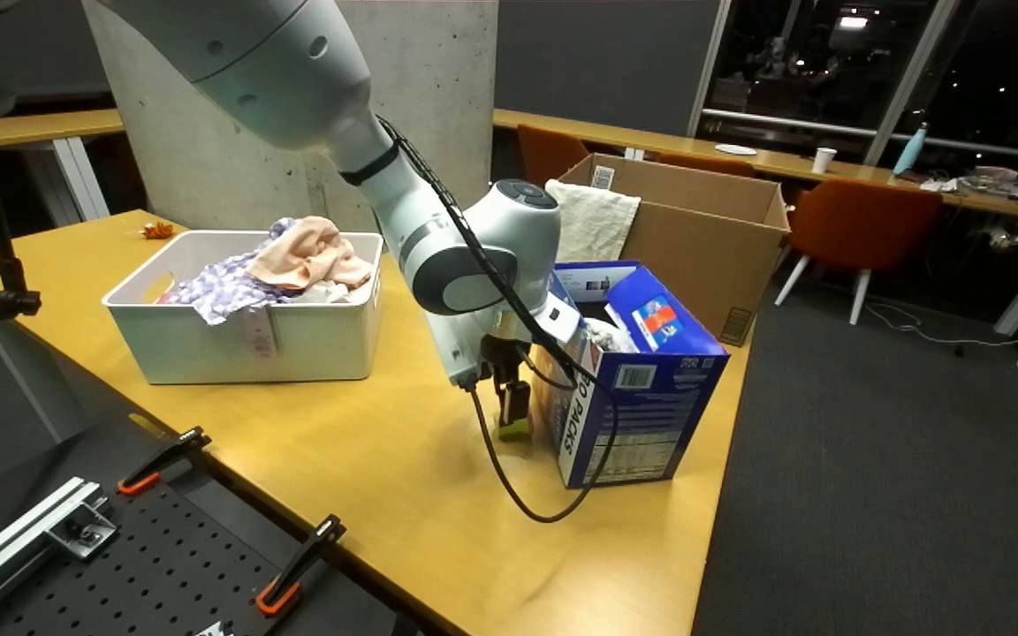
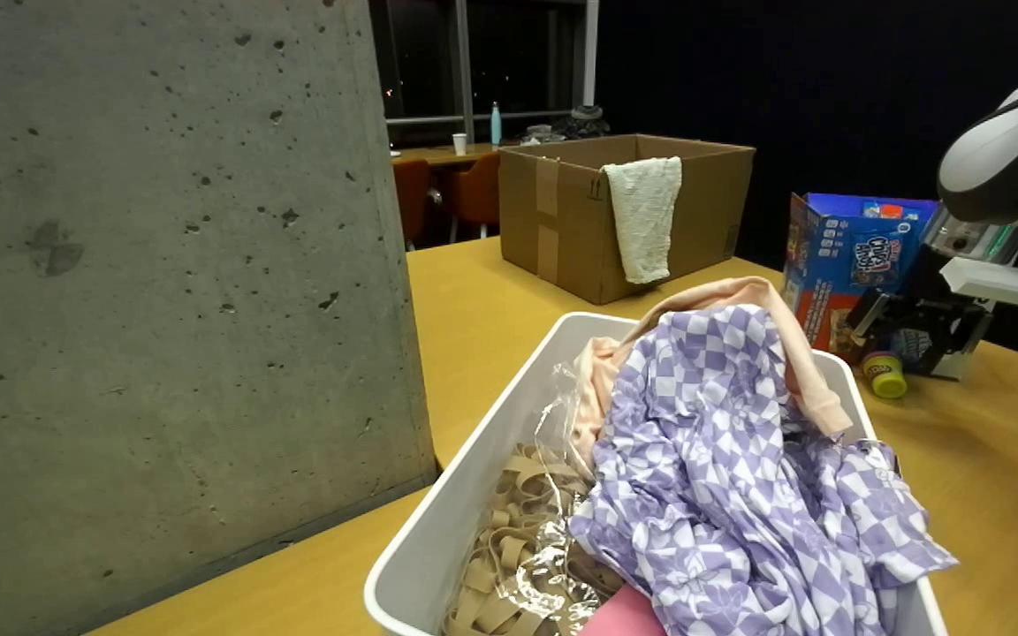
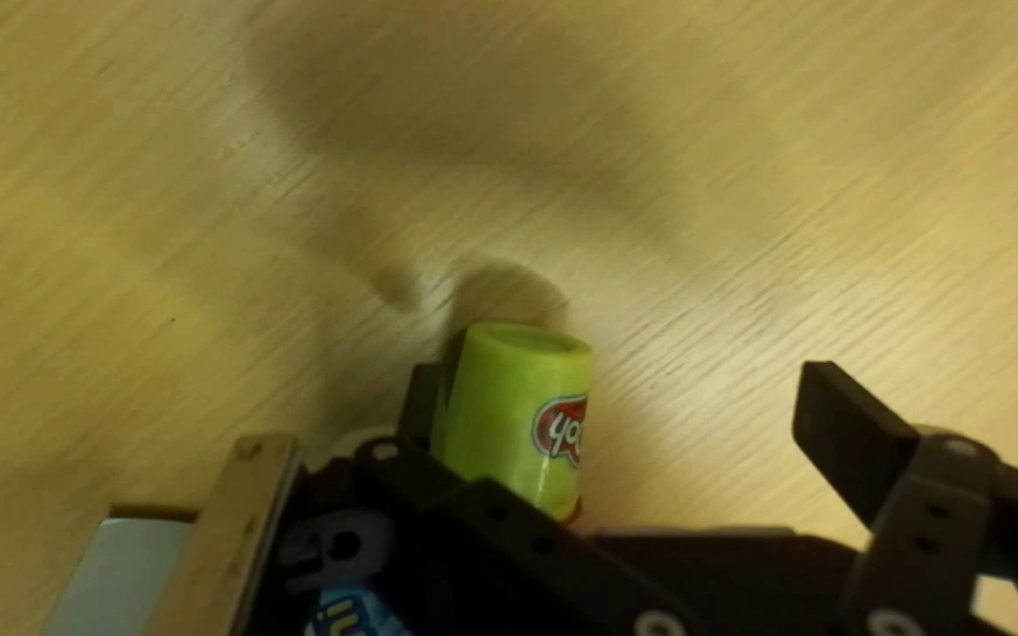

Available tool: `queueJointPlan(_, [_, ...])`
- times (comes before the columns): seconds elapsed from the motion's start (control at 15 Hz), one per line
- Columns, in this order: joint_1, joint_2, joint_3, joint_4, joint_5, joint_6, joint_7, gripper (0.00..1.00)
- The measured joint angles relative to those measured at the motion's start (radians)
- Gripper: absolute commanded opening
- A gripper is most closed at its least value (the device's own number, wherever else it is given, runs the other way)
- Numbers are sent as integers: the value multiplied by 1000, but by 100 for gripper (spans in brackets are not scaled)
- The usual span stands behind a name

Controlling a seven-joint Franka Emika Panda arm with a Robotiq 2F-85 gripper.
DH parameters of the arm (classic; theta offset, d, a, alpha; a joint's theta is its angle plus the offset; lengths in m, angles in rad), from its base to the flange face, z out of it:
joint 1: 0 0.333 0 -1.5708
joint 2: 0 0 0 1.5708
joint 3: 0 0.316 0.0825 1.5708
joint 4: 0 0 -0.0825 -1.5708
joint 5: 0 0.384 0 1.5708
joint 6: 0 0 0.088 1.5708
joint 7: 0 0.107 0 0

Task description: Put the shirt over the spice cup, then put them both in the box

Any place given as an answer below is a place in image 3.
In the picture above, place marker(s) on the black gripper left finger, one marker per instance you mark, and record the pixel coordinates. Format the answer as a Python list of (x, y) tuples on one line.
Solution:
[(460, 566)]

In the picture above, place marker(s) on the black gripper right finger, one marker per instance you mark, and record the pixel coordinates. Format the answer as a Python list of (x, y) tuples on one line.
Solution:
[(936, 532)]

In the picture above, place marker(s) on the blue snack variety box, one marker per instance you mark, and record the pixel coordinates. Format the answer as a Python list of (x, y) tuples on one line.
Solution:
[(123, 578)]

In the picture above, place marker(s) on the green spice cup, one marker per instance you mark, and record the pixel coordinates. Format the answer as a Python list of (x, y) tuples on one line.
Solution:
[(512, 400)]

